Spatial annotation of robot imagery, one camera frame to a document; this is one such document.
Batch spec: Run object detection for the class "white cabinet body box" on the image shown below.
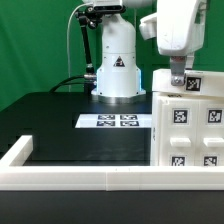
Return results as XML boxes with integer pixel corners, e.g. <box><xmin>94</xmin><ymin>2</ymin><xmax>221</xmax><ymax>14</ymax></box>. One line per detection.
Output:
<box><xmin>150</xmin><ymin>92</ymin><xmax>224</xmax><ymax>167</ymax></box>

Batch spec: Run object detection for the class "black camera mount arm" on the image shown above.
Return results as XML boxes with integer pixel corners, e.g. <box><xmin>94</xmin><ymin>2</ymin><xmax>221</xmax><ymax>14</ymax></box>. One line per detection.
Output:
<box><xmin>75</xmin><ymin>6</ymin><xmax>102</xmax><ymax>80</ymax></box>

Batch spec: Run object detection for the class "overhead camera bar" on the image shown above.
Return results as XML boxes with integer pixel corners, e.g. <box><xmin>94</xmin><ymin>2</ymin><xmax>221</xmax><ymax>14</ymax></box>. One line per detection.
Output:
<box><xmin>86</xmin><ymin>5</ymin><xmax>125</xmax><ymax>14</ymax></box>

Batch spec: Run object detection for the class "white cabinet door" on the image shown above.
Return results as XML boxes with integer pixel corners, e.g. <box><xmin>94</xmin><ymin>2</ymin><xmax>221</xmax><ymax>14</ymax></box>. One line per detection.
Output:
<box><xmin>197</xmin><ymin>98</ymin><xmax>224</xmax><ymax>167</ymax></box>
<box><xmin>159</xmin><ymin>98</ymin><xmax>198</xmax><ymax>166</ymax></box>

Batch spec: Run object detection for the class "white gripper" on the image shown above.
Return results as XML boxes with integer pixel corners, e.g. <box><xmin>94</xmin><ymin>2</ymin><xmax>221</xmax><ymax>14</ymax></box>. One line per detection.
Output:
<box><xmin>157</xmin><ymin>0</ymin><xmax>207</xmax><ymax>86</ymax></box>

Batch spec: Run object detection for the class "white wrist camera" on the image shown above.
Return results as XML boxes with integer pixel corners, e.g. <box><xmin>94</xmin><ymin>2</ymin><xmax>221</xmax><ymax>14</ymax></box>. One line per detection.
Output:
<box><xmin>139</xmin><ymin>13</ymin><xmax>157</xmax><ymax>40</ymax></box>

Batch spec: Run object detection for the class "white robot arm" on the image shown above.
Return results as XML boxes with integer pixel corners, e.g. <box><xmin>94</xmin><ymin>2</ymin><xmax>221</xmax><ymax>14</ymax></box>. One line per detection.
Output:
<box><xmin>82</xmin><ymin>0</ymin><xmax>208</xmax><ymax>103</ymax></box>

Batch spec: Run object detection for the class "white cabinet top block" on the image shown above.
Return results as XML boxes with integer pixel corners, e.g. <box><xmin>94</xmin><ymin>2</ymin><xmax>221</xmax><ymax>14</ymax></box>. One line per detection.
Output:
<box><xmin>152</xmin><ymin>69</ymin><xmax>224</xmax><ymax>97</ymax></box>

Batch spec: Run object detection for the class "black cable bundle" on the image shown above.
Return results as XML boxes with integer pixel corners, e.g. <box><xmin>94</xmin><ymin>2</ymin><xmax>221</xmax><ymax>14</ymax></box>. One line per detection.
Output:
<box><xmin>49</xmin><ymin>75</ymin><xmax>98</xmax><ymax>93</ymax></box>

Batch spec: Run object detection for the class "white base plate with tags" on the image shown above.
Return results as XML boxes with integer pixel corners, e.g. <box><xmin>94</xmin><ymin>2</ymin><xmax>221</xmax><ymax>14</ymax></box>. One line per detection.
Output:
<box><xmin>75</xmin><ymin>114</ymin><xmax>152</xmax><ymax>128</ymax></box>

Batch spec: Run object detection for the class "white U-shaped border frame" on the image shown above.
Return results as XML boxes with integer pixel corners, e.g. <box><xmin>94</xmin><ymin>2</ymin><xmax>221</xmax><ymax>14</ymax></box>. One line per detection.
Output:
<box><xmin>0</xmin><ymin>135</ymin><xmax>224</xmax><ymax>191</ymax></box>

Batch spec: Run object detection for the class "white cable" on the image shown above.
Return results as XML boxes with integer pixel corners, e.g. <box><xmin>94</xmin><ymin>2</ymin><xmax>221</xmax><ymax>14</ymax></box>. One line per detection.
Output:
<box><xmin>66</xmin><ymin>3</ymin><xmax>86</xmax><ymax>92</ymax></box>

